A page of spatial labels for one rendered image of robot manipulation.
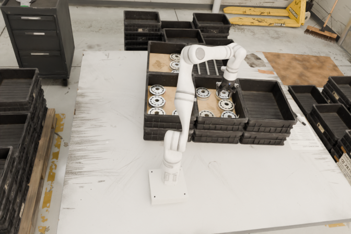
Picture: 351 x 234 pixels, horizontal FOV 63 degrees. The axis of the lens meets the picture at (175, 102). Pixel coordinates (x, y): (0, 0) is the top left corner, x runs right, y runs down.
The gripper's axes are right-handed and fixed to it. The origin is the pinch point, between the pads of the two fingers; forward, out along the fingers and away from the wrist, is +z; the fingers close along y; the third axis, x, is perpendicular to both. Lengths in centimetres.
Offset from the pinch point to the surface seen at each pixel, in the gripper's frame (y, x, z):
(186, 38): -11, 144, 45
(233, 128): 5.1, -18.6, 10.1
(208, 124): -10.3, -18.9, 7.2
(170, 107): -32.1, -2.9, 11.6
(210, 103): -6.2, 3.5, 11.3
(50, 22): -139, 106, 20
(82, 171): -78, -44, 25
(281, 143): 39.2, -17.8, 21.4
